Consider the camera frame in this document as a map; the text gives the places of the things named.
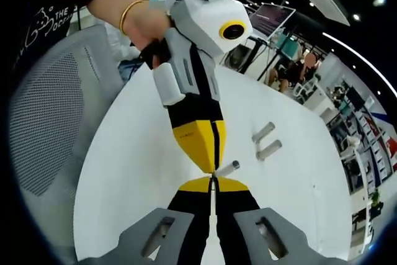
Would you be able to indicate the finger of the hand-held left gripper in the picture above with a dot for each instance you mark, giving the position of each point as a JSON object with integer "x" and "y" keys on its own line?
{"x": 221, "y": 141}
{"x": 192, "y": 141}

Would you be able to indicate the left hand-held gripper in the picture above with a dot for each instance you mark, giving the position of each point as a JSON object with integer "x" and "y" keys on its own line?
{"x": 204, "y": 20}

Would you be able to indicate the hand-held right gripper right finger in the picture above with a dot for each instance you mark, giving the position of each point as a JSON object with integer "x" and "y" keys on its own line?
{"x": 266, "y": 237}

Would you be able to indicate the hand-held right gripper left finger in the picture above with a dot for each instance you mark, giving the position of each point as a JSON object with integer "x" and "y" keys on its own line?
{"x": 161, "y": 234}

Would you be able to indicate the metal pin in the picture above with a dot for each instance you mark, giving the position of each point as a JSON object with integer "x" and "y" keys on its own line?
{"x": 229, "y": 167}
{"x": 263, "y": 131}
{"x": 269, "y": 150}

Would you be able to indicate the person's left forearm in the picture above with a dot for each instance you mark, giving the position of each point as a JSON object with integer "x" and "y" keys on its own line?
{"x": 108, "y": 1}

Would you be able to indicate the large monitor screen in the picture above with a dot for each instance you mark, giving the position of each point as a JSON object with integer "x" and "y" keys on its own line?
{"x": 273, "y": 18}

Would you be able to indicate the black stand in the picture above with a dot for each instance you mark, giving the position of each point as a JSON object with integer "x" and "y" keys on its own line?
{"x": 263, "y": 57}

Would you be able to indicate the teal screen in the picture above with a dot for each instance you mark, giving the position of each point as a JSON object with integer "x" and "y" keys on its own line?
{"x": 290, "y": 45}

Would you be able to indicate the white office chair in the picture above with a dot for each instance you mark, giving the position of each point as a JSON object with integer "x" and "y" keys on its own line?
{"x": 305, "y": 88}

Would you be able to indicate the green potted plant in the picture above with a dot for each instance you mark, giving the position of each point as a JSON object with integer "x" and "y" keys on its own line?
{"x": 376, "y": 203}

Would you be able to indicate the grey mesh office chair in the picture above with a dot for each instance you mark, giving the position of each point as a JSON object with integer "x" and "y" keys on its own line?
{"x": 46, "y": 122}

